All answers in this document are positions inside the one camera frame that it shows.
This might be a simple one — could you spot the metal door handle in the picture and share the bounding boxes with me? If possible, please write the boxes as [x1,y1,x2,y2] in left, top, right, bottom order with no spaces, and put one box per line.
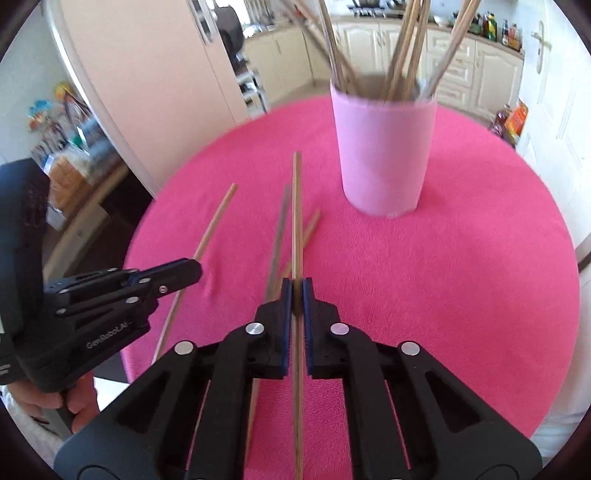
[531,21,552,75]

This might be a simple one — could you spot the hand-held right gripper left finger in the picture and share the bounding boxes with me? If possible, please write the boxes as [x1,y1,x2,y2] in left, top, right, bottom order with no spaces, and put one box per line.
[52,277,293,480]

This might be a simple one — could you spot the gas stove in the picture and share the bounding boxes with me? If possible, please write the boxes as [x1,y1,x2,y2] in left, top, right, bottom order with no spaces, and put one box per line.
[351,0,407,19]

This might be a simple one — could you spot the orange snack bag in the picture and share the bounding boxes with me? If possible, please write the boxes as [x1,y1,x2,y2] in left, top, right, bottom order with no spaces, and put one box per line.
[505,99,529,137]

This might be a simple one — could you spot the bundle of chopsticks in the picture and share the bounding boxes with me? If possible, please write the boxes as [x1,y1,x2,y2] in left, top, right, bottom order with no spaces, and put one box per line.
[277,0,481,102]

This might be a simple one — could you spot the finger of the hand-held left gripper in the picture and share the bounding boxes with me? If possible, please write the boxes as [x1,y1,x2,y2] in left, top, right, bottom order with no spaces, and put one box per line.
[44,258,204,297]
[54,279,161,328]

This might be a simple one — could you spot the long wooden chopstick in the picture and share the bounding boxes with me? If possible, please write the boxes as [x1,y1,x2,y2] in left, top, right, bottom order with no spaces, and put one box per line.
[245,185,291,457]
[292,151,305,480]
[190,209,322,441]
[151,183,238,365]

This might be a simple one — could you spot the colourful ornament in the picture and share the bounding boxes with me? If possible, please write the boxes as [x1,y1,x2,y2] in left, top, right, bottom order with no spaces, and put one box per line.
[27,99,54,132]

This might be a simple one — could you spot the pink cup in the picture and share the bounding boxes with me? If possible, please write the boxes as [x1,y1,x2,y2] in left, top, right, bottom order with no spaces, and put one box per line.
[330,76,437,217]

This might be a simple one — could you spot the plastic bread bag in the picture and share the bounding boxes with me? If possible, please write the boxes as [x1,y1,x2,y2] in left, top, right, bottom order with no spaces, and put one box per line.
[46,148,121,217]

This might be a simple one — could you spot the cream door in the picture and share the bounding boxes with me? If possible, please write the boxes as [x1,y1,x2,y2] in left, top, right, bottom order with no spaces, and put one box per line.
[44,0,252,195]

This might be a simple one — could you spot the black chair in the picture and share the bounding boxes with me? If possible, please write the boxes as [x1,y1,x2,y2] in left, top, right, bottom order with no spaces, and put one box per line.
[215,4,269,112]

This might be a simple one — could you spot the metal door lock plate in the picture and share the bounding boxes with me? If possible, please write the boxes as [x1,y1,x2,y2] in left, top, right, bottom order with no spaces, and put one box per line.
[187,0,218,44]

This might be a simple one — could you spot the pink tablecloth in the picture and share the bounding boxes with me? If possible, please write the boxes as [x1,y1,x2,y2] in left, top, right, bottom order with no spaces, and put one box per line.
[121,95,581,480]

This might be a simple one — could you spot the cream base cabinets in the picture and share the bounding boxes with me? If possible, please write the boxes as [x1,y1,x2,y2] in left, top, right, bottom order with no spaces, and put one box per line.
[242,16,525,123]

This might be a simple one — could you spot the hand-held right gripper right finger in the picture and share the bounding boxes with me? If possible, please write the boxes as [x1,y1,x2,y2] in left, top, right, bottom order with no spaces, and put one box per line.
[302,277,542,480]

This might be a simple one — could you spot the white door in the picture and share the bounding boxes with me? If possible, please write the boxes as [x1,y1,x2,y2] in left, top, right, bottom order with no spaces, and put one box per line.
[515,0,591,259]

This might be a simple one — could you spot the wooden chair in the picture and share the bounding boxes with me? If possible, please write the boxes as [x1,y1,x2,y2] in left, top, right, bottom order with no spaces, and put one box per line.
[44,161,132,282]

